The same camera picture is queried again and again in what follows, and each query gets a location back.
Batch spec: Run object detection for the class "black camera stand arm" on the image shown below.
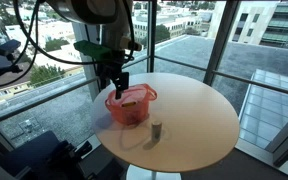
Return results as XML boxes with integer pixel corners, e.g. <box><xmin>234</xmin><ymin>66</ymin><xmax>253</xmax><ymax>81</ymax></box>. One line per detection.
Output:
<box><xmin>0</xmin><ymin>53</ymin><xmax>24</xmax><ymax>78</ymax></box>

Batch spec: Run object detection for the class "black side camera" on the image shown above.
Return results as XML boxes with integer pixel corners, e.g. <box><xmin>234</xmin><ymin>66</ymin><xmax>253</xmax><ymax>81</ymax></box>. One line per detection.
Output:
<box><xmin>0</xmin><ymin>39</ymin><xmax>22</xmax><ymax>57</ymax></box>

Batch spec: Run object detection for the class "blue chair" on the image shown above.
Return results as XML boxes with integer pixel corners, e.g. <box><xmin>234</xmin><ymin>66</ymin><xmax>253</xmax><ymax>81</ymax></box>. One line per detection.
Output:
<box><xmin>0</xmin><ymin>130</ymin><xmax>70</xmax><ymax>180</ymax></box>

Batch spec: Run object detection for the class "black equipment cart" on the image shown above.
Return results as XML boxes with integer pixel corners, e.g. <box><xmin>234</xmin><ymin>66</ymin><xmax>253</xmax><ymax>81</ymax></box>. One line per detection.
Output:
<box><xmin>33</xmin><ymin>139</ymin><xmax>125</xmax><ymax>180</ymax></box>

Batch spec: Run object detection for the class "grey window column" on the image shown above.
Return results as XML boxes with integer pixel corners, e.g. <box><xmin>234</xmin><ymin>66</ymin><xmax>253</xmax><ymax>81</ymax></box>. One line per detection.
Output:
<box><xmin>72</xmin><ymin>23</ymin><xmax>112</xmax><ymax>102</ymax></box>

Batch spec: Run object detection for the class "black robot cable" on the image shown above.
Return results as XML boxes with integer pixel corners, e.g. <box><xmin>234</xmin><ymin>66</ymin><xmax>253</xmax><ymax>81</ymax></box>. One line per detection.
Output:
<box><xmin>0</xmin><ymin>0</ymin><xmax>137</xmax><ymax>89</ymax></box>

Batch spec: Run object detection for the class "dark vertical window mullion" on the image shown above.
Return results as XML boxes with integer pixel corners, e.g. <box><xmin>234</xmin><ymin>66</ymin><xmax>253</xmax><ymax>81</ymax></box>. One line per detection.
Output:
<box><xmin>146</xmin><ymin>0</ymin><xmax>158</xmax><ymax>74</ymax></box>

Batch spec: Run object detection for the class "orange plastic bag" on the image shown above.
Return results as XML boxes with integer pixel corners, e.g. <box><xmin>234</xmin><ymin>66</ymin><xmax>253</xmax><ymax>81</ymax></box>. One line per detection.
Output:
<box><xmin>104</xmin><ymin>83</ymin><xmax>158</xmax><ymax>126</ymax></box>

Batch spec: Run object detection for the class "dark slanted window mullion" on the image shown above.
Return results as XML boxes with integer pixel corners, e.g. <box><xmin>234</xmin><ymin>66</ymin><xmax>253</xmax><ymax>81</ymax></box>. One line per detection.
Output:
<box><xmin>202</xmin><ymin>0</ymin><xmax>242</xmax><ymax>86</ymax></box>

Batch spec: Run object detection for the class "white table pedestal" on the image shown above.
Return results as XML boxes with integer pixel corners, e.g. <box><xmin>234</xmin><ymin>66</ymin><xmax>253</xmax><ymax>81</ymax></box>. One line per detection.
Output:
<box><xmin>125</xmin><ymin>164</ymin><xmax>182</xmax><ymax>180</ymax></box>

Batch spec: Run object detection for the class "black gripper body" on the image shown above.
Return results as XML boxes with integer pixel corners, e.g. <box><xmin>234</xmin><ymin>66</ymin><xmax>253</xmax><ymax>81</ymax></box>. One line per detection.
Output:
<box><xmin>96</xmin><ymin>61</ymin><xmax>125</xmax><ymax>88</ymax></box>

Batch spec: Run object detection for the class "grey horizontal window rail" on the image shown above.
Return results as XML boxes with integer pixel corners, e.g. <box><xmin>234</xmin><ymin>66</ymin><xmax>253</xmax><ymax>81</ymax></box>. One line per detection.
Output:
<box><xmin>0</xmin><ymin>75</ymin><xmax>102</xmax><ymax>128</ymax></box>
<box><xmin>153</xmin><ymin>54</ymin><xmax>288</xmax><ymax>99</ymax></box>

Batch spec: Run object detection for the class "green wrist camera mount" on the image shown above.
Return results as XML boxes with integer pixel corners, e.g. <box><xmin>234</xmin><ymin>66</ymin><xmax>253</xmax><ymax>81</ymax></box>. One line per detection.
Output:
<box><xmin>73</xmin><ymin>39</ymin><xmax>114</xmax><ymax>63</ymax></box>

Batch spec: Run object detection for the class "beige cylindrical container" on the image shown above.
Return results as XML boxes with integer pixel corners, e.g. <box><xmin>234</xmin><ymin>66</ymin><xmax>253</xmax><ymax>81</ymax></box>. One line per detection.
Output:
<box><xmin>151</xmin><ymin>120</ymin><xmax>163</xmax><ymax>144</ymax></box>

